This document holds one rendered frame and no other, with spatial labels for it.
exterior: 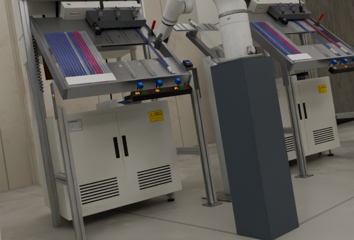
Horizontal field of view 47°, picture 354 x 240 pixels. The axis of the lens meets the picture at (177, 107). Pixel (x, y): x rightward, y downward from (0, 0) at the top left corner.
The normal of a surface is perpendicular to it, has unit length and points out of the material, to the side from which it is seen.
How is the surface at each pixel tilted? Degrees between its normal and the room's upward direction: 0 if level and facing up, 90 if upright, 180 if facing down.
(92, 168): 90
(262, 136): 90
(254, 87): 90
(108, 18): 43
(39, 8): 90
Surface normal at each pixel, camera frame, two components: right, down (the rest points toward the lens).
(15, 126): 0.61, -0.11
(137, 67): 0.22, -0.77
